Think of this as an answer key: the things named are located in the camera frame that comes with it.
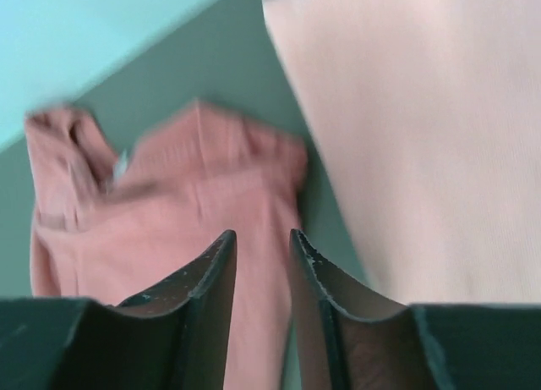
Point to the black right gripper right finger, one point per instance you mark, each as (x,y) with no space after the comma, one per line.
(351,337)

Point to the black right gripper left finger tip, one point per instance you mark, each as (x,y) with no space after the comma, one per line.
(173,335)

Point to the salmon pink t-shirt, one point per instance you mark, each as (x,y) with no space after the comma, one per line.
(108,236)

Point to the folded light pink t-shirt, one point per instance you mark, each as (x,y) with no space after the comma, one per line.
(426,115)

